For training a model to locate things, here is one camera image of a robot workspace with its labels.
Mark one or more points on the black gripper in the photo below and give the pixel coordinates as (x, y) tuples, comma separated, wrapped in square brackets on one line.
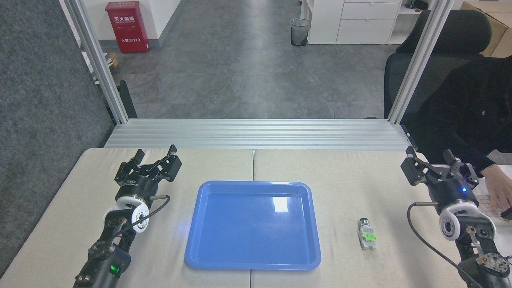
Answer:
[(136, 184), (454, 192)]

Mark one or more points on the switch part with green tab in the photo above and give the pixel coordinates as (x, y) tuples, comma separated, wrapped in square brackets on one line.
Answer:
[(367, 234)]

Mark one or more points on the blue plastic tray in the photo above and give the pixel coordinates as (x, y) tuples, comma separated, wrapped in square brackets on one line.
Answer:
[(252, 228)]

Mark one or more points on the person's hand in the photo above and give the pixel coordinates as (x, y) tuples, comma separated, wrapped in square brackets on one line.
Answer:
[(500, 188)]

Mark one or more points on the white keyboard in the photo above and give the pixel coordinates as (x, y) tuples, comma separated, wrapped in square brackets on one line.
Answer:
[(487, 204)]

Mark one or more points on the person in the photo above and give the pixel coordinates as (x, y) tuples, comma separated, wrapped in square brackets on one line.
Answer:
[(464, 112)]

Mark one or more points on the dark flat device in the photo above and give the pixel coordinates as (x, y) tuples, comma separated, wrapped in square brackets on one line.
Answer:
[(507, 214)]

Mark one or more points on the white desk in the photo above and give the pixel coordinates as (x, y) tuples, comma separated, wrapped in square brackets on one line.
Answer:
[(504, 236)]

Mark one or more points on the grey felt partition panel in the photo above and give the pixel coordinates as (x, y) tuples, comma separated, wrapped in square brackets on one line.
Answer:
[(44, 120)]

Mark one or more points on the black office chair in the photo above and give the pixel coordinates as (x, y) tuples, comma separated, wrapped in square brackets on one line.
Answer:
[(448, 44)]

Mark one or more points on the red fire extinguisher box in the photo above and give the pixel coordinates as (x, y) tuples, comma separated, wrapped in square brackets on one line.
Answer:
[(127, 26)]

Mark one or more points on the brown cardboard box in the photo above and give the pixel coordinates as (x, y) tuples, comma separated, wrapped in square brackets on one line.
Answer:
[(500, 28)]

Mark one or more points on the white drawer cabinet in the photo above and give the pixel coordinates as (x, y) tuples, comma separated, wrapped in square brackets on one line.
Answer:
[(352, 22)]

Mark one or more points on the black post foot bracket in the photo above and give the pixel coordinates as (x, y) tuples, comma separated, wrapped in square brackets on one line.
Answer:
[(128, 100)]

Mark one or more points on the silver aluminium post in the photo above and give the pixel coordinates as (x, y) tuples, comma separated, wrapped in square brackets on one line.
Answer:
[(420, 60), (98, 60)]

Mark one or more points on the silver aluminium rail platform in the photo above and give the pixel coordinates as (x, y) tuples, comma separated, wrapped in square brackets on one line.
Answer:
[(256, 134)]

